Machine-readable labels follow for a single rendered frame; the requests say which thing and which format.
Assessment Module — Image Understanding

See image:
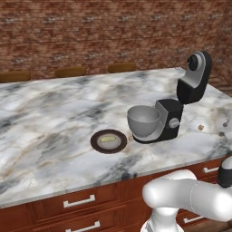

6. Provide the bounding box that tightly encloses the yellow butter stick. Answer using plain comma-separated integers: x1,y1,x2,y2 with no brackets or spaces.
101,136,117,143

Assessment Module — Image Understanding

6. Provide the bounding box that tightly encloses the grey mixer bowl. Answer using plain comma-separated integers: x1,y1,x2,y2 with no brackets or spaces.
126,104,161,139

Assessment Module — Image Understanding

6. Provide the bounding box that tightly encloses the silver mixer speed knob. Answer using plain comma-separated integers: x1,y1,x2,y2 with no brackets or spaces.
168,118,180,130

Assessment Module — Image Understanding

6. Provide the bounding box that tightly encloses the black stand mixer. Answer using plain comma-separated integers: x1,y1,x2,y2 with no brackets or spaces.
132,50,213,145

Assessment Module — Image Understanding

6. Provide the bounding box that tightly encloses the dark brown round plate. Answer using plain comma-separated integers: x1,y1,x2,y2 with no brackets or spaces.
90,129,128,155

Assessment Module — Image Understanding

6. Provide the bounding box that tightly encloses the brown wooden chair back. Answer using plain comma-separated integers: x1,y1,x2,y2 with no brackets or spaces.
107,62,137,73
53,66,87,79
0,70,32,83

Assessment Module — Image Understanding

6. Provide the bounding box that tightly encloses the red-brown drawer front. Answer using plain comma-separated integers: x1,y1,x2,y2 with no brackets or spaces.
188,159,226,179
33,205,127,232
31,187,120,221
176,209,207,229

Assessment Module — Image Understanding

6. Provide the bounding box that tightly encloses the white drawer handle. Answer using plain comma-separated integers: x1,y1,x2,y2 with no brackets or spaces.
63,194,96,209
65,220,102,232
202,166,220,174
182,216,204,225

